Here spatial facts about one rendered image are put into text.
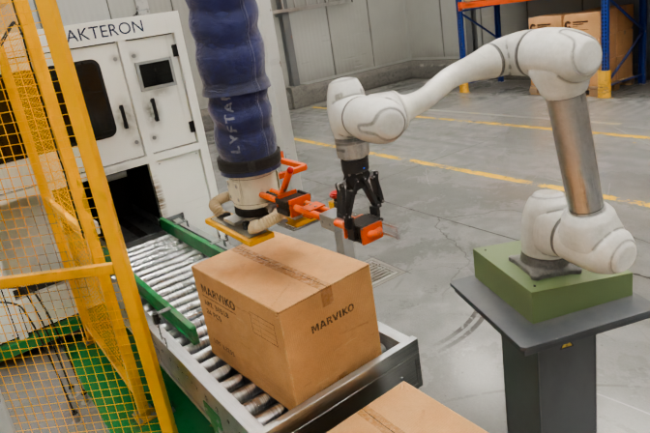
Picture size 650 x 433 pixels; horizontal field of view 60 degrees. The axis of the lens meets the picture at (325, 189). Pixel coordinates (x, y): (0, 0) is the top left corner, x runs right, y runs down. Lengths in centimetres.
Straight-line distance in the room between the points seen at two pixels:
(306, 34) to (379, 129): 1083
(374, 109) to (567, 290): 100
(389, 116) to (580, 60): 53
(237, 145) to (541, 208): 102
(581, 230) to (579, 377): 65
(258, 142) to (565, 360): 129
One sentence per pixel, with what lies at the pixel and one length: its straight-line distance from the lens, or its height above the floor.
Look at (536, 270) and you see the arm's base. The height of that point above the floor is 88.
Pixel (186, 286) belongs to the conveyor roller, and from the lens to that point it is 315.
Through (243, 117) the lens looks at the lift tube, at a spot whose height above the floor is 152.
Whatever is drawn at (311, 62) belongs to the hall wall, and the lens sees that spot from 1213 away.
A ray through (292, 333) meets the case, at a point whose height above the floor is 85.
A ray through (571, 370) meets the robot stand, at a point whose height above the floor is 50.
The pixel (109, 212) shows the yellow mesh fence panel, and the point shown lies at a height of 122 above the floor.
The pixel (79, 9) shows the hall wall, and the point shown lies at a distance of 1046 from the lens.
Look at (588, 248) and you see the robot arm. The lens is 182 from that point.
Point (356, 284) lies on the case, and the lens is 197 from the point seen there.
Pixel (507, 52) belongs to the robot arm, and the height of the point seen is 162.
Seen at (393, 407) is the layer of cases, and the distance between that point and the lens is 199.
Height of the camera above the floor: 181
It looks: 17 degrees down
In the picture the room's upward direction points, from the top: 9 degrees counter-clockwise
